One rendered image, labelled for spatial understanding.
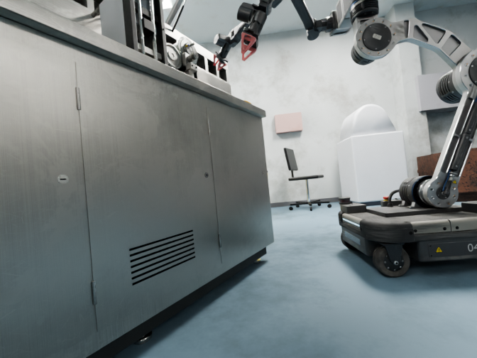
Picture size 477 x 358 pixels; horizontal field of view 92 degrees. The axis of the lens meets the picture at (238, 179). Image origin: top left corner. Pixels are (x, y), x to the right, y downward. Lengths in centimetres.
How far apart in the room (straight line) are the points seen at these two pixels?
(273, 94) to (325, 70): 99
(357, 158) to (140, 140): 310
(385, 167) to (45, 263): 355
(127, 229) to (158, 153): 26
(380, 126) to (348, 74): 140
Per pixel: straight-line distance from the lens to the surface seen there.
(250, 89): 447
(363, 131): 366
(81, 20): 161
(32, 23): 75
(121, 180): 72
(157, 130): 82
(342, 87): 470
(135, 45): 108
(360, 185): 353
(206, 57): 224
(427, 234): 125
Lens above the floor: 47
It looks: 1 degrees up
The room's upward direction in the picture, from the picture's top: 6 degrees counter-clockwise
